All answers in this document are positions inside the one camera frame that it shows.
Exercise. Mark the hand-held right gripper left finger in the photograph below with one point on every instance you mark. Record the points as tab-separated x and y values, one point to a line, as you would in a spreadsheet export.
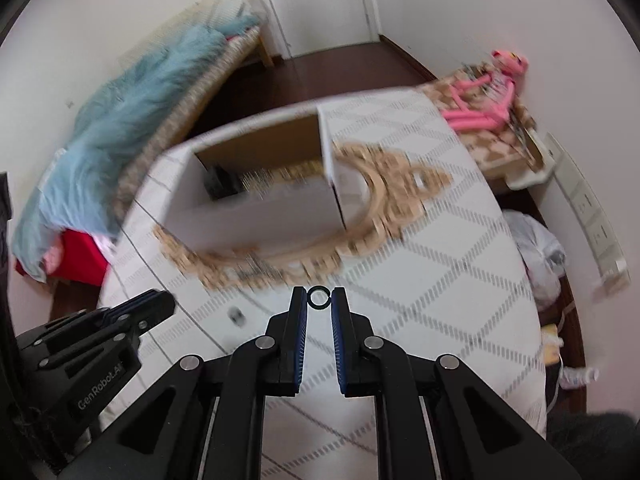
301	340

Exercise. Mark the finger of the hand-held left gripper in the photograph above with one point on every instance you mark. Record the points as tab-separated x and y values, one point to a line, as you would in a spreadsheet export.
150	312
90	317

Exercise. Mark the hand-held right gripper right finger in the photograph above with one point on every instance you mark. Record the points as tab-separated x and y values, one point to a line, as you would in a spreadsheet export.
337	340

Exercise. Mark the cardboard box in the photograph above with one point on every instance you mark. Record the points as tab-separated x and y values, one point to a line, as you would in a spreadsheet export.
260	220

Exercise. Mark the red bed sheet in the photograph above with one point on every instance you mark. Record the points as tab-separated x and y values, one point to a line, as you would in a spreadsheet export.
80	255

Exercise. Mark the diamond patterned tablecloth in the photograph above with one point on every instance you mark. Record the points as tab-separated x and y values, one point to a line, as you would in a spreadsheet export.
450	260

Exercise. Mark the light blue duvet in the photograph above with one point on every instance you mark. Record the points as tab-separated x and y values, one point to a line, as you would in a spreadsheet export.
125	125

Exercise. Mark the yellow packet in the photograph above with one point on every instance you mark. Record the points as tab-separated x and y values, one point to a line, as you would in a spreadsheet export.
551	342

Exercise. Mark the white plastic bag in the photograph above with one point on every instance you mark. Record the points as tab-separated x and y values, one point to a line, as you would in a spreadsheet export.
540	255

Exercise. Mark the bed with checkered mattress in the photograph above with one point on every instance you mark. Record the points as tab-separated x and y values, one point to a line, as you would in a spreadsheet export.
200	90

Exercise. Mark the pink plush toy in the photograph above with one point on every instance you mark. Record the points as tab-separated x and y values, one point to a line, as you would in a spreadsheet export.
475	120

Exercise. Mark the white power strip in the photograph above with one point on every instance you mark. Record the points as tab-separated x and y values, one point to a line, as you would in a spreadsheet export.
585	205

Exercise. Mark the white charger plug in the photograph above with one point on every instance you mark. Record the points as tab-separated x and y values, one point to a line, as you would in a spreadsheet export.
615	280

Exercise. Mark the white door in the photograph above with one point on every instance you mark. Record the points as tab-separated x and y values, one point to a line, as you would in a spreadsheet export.
320	5

